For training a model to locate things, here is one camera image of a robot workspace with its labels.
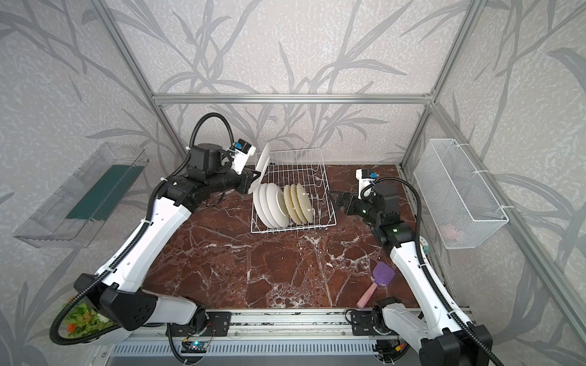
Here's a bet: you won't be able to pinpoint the potted artificial flowers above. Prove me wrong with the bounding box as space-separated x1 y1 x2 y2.
59 300 131 346

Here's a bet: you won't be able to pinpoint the beige patterned plate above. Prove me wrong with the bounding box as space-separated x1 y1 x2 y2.
283 185 298 224
296 183 314 224
290 185 307 225

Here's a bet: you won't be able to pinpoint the purple pink spatula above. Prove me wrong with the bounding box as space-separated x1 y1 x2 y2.
356 262 396 309

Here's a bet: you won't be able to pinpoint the white plate with red characters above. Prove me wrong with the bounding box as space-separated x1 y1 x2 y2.
248 143 271 194

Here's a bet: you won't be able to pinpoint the pink object in basket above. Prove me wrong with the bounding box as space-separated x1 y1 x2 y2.
439 224 462 242

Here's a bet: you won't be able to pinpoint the white plate with orange sunburst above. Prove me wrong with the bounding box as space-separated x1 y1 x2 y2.
253 186 273 229

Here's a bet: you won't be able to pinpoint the green mat in shelf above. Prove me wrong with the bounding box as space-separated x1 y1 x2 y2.
66 165 144 221

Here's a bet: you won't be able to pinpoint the small round patterned dish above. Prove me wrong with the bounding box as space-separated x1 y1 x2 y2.
420 236 430 256

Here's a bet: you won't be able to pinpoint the aluminium frame crossbar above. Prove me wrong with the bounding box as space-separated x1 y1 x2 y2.
153 93 432 105

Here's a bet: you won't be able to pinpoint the white mesh wall basket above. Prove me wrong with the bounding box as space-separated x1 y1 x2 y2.
414 139 509 249

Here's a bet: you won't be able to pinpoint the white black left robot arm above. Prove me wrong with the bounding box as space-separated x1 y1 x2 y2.
49 112 260 346

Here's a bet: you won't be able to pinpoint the clear plastic wall shelf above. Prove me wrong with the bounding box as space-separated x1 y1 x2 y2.
14 143 149 249

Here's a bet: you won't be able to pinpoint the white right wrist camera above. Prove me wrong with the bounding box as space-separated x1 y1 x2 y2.
356 169 378 199

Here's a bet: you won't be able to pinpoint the green lit circuit board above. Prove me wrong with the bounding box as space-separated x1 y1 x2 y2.
181 338 212 355

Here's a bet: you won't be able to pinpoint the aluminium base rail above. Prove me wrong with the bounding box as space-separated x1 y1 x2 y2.
84 308 413 365

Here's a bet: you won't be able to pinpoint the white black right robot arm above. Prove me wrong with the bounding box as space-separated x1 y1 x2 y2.
329 177 502 365

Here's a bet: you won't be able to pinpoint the white wire dish rack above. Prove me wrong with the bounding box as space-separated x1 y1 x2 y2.
250 144 337 234

